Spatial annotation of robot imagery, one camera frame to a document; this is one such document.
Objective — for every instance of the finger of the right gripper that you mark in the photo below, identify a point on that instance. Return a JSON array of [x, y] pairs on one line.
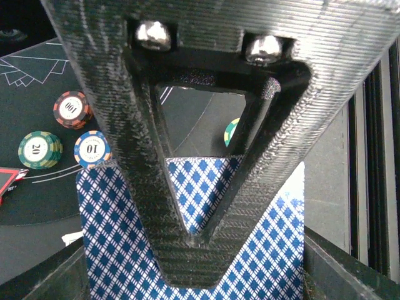
[[212, 78]]

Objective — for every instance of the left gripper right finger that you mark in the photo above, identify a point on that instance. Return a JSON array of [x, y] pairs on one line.
[[331, 273]]

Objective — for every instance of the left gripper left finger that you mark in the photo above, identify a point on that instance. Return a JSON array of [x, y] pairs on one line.
[[62, 276]]

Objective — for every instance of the green chip stack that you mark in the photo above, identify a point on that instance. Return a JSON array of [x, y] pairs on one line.
[[229, 131]]

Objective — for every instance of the red triangular all-in button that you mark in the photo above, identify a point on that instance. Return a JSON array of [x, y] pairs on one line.
[[10, 178]]

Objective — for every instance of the green chips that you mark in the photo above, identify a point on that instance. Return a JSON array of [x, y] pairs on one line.
[[40, 150]]

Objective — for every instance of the blue chips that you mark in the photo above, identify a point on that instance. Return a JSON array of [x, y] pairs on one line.
[[91, 149]]

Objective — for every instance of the red chips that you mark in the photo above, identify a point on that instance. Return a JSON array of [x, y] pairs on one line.
[[72, 110]]

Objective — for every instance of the round black poker mat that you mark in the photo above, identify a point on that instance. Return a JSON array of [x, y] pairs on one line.
[[31, 81]]

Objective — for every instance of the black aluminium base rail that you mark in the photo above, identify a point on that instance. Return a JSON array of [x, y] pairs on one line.
[[373, 135]]

